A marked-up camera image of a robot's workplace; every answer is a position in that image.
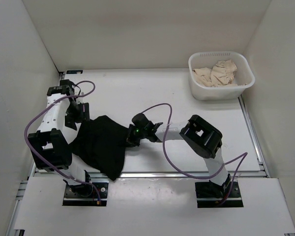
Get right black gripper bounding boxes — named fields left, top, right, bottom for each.
left=120, top=123, right=147, bottom=147

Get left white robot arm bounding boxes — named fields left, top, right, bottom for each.
left=25, top=80, right=94, bottom=198

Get black trousers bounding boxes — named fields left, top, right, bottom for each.
left=69, top=115, right=128, bottom=181

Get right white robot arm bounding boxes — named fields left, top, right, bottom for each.
left=126, top=113, right=231, bottom=198

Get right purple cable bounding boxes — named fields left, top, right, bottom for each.
left=140, top=103, right=249, bottom=206

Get beige trousers in basket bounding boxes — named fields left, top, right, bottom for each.
left=192, top=59, right=238, bottom=88

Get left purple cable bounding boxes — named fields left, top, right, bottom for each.
left=24, top=80, right=103, bottom=206

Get aluminium frame rail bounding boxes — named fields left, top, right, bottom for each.
left=4, top=68, right=295, bottom=236

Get white plastic basket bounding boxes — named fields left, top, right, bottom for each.
left=188, top=51, right=255, bottom=101

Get purple cable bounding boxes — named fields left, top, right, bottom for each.
left=140, top=103, right=249, bottom=206
left=24, top=80, right=103, bottom=206

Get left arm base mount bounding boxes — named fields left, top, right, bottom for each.
left=62, top=179, right=109, bottom=207

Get white front cover board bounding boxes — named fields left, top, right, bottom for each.
left=14, top=177, right=295, bottom=236

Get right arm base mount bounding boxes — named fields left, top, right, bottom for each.
left=195, top=181, right=244, bottom=208

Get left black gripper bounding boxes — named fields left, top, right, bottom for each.
left=65, top=102, right=90, bottom=131

